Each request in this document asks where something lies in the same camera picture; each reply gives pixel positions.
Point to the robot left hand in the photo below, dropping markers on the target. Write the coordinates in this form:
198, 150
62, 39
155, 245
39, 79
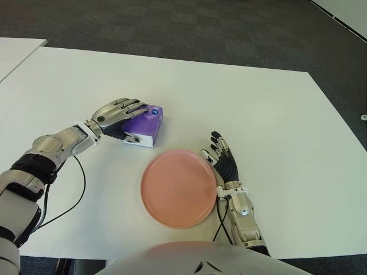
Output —
107, 114

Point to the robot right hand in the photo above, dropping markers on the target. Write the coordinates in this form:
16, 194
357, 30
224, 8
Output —
228, 169

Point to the purple tissue paper pack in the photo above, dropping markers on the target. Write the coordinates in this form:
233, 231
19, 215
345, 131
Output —
143, 126

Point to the pink round plate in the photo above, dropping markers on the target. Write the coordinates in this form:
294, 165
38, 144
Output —
177, 189

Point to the robot right arm silver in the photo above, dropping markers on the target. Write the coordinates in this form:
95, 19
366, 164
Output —
243, 206

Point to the robot left arm silver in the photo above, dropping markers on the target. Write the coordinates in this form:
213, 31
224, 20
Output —
57, 146

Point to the grey robot torso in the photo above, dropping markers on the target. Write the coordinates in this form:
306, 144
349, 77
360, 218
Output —
243, 263

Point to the neighbouring white table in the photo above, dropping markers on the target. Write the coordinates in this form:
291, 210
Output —
17, 51

